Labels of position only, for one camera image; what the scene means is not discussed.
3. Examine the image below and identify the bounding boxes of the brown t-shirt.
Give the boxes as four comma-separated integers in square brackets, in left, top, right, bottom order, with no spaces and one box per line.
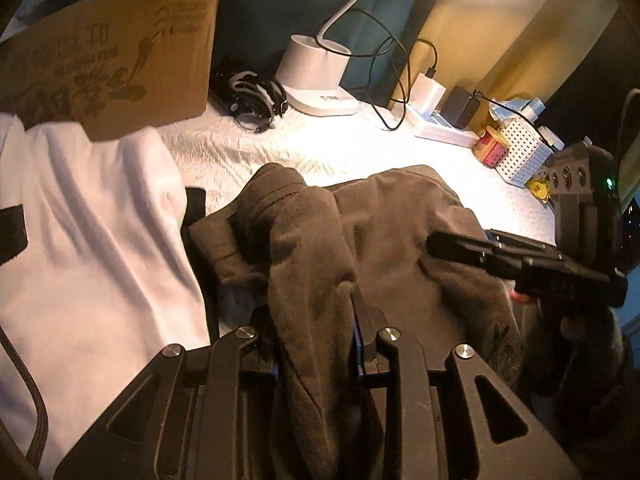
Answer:
[187,162,526,480]

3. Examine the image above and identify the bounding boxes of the yellow curtain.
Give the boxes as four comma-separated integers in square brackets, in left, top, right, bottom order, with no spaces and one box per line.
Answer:
[390,0,621,111]

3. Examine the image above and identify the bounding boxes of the white perforated basket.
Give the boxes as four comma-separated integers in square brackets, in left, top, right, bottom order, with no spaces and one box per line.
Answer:
[495,117,553,188]

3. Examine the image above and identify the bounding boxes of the white desk lamp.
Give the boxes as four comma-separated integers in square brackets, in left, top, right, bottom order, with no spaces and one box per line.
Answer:
[275,0,521,116]

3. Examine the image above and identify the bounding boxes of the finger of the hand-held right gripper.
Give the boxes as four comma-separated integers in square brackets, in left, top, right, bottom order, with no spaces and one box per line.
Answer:
[426,231,613,286]
[485,229,557,257]

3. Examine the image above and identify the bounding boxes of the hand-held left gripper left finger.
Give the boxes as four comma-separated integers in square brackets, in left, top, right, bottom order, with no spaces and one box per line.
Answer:
[52,305,280,480]

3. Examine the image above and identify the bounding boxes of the white charger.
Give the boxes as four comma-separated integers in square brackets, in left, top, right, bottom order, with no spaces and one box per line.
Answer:
[410,74,447,115]

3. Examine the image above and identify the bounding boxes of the dark curtain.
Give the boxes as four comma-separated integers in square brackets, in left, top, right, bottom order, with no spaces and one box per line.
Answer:
[210,0,426,111]

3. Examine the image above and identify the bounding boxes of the white textured table cover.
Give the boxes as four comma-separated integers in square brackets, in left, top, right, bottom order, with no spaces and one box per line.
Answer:
[155,95,566,271]

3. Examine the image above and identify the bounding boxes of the yellow snack bag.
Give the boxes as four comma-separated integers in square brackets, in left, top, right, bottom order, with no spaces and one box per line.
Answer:
[527,175,553,203]

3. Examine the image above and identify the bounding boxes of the brown cardboard box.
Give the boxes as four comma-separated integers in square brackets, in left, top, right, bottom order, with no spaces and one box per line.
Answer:
[0,0,238,143]

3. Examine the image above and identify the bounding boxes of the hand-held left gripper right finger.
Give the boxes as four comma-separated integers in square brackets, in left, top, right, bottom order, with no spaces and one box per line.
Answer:
[351,291,583,480]

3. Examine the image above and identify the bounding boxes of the black charger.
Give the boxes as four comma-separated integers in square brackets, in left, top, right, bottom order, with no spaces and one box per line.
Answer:
[440,86,482,130]

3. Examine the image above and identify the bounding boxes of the white garment with black patches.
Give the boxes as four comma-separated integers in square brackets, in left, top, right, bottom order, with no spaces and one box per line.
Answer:
[0,112,211,480]

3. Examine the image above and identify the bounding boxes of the white power strip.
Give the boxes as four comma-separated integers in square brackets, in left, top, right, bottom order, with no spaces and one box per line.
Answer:
[405,107,481,148]

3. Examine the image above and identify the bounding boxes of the thick black cable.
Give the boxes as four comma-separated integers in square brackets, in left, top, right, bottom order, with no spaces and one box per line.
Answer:
[0,325,49,467]

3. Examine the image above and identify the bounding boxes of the red can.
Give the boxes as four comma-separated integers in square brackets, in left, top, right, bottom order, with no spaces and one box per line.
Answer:
[472,127,506,167]

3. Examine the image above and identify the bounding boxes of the black cable bundle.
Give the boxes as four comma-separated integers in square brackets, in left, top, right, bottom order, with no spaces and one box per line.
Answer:
[210,57,291,133]

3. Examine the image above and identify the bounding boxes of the black charger cable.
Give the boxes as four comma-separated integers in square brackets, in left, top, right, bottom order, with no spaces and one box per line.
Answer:
[320,10,440,132]

